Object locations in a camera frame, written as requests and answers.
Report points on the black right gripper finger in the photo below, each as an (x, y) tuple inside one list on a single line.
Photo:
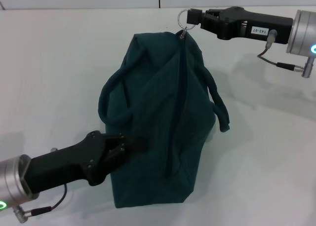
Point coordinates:
[(196, 16), (209, 29)]

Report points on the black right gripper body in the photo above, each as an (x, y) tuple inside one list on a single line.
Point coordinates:
[(251, 23)]

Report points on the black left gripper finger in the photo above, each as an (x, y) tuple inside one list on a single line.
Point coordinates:
[(135, 144), (108, 165)]

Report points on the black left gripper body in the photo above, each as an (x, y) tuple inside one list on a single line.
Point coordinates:
[(61, 164)]

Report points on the dark teal insulated lunch bag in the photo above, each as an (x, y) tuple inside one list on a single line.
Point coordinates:
[(160, 112)]

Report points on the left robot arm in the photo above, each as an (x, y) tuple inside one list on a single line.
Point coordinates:
[(12, 181)]

